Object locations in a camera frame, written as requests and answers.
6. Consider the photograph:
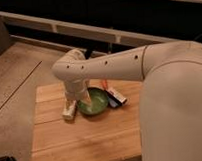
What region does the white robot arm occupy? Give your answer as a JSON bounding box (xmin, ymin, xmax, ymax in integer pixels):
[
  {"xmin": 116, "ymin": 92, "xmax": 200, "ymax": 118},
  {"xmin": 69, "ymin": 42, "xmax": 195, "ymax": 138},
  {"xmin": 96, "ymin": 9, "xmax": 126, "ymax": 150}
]
[{"xmin": 52, "ymin": 40, "xmax": 202, "ymax": 161}]

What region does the green ceramic bowl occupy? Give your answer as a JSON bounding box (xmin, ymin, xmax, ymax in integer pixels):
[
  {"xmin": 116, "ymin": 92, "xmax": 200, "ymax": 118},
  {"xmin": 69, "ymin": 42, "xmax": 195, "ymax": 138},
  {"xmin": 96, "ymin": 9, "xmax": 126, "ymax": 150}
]
[{"xmin": 77, "ymin": 87, "xmax": 108, "ymax": 116}]

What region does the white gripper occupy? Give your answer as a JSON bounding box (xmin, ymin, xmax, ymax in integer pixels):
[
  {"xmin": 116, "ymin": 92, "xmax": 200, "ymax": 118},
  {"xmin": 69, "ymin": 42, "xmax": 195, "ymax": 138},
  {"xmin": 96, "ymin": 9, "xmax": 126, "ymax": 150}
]
[{"xmin": 64, "ymin": 80, "xmax": 92, "ymax": 111}]

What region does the wooden board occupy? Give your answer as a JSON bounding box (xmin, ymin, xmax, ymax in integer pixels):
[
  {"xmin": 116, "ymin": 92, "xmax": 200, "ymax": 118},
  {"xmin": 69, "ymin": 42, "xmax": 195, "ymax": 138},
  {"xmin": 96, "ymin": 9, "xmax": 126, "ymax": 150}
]
[{"xmin": 31, "ymin": 80, "xmax": 142, "ymax": 161}]

